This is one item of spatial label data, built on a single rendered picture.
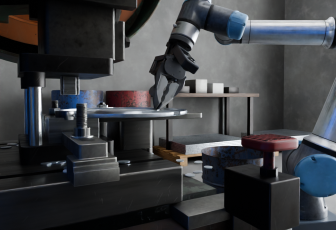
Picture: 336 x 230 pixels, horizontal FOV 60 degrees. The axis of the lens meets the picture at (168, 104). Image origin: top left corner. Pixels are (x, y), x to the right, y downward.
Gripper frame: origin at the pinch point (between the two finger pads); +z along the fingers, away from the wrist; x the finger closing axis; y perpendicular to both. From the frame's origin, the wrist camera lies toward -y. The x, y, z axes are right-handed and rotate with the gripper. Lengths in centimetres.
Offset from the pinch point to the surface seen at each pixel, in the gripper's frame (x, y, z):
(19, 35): 36.9, 27.5, -4.8
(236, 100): -299, 311, -133
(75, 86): 23.4, -8.2, 6.1
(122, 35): 19.9, -11.2, -7.3
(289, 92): -401, 293, -197
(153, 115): 11.0, -20.8, 6.3
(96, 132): 17.3, -13.4, 13.1
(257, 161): -90, 42, -5
